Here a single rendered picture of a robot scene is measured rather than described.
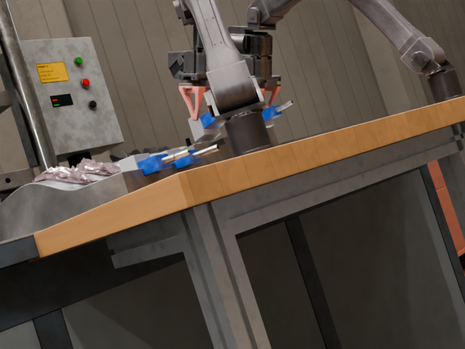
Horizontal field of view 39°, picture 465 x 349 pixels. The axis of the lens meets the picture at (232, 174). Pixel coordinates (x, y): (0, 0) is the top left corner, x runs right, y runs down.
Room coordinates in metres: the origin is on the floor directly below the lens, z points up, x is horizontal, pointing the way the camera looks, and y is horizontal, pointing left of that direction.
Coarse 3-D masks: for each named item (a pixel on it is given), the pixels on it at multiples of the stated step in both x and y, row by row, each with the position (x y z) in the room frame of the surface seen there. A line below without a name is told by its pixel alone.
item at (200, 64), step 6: (198, 54) 1.40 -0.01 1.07; (204, 54) 1.40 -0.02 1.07; (198, 60) 1.41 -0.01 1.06; (204, 60) 1.40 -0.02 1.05; (198, 66) 1.41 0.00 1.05; (204, 66) 1.40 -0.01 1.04; (198, 72) 1.41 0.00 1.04; (204, 72) 1.41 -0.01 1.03; (180, 78) 1.42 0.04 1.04; (186, 78) 1.42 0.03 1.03; (192, 78) 1.39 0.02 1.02; (198, 78) 1.38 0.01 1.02; (204, 78) 1.40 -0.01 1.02
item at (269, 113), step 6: (288, 102) 1.68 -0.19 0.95; (270, 108) 1.70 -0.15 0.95; (276, 108) 1.71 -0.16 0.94; (282, 108) 1.70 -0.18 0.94; (264, 114) 1.72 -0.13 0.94; (270, 114) 1.71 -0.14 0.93; (276, 114) 1.71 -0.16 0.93; (264, 120) 1.72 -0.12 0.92; (270, 120) 1.75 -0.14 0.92; (270, 126) 1.76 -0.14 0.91
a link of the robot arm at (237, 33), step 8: (256, 8) 1.64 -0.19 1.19; (248, 16) 1.65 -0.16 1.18; (256, 16) 1.64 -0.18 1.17; (248, 24) 1.66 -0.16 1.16; (256, 24) 1.65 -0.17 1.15; (232, 32) 1.73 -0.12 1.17; (240, 32) 1.71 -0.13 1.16; (232, 40) 1.72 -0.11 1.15; (240, 40) 1.71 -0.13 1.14; (240, 48) 1.71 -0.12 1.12
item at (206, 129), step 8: (200, 112) 1.43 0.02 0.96; (208, 112) 1.41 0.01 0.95; (192, 120) 1.44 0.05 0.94; (200, 120) 1.42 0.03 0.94; (208, 120) 1.41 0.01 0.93; (216, 120) 1.40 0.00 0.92; (192, 128) 1.44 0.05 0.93; (200, 128) 1.42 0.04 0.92; (208, 128) 1.43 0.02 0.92; (216, 128) 1.44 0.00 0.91; (200, 136) 1.43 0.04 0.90; (208, 136) 1.44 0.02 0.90; (216, 136) 1.46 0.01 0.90
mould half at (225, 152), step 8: (272, 136) 1.56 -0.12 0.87; (200, 144) 1.40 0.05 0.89; (208, 144) 1.41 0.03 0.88; (224, 144) 1.45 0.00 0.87; (216, 152) 1.42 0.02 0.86; (224, 152) 1.44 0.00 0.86; (232, 152) 1.46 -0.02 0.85; (208, 160) 1.40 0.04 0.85; (216, 160) 1.42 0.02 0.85; (224, 160) 1.43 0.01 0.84
